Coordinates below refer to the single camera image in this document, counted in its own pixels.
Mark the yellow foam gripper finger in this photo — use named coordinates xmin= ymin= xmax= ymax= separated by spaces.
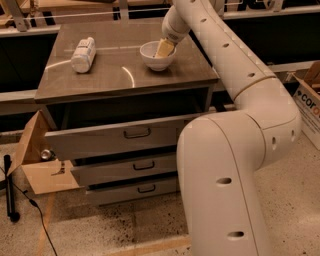
xmin=155 ymin=38 xmax=175 ymax=58

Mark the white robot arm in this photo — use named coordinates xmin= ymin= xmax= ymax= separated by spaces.
xmin=162 ymin=0 xmax=301 ymax=256

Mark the white ceramic bowl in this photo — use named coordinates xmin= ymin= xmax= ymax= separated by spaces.
xmin=140 ymin=41 xmax=176 ymax=71

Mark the white plastic bottle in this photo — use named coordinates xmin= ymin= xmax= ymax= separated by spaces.
xmin=71 ymin=37 xmax=96 ymax=73

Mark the top grey drawer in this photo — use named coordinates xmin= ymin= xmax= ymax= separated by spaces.
xmin=45 ymin=113 xmax=201 ymax=160

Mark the grey drawer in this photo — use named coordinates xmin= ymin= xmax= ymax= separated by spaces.
xmin=86 ymin=175 xmax=179 ymax=205
xmin=71 ymin=152 xmax=176 ymax=186
xmin=45 ymin=113 xmax=201 ymax=160

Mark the grey drawer cabinet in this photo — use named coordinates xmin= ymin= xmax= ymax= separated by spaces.
xmin=35 ymin=18 xmax=218 ymax=192

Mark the white corona cardboard box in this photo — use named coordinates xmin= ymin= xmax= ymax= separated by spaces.
xmin=293 ymin=61 xmax=320 ymax=150

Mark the middle grey drawer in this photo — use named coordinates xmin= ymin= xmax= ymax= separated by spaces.
xmin=71 ymin=152 xmax=176 ymax=186

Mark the bottom grey drawer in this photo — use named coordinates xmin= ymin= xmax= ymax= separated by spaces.
xmin=86 ymin=175 xmax=179 ymax=205

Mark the metal can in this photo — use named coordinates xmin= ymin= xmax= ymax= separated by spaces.
xmin=40 ymin=149 xmax=54 ymax=161

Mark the brown cardboard box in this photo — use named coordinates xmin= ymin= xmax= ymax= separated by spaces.
xmin=9 ymin=111 xmax=79 ymax=194

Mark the black cable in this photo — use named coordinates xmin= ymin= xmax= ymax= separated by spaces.
xmin=0 ymin=166 xmax=59 ymax=256

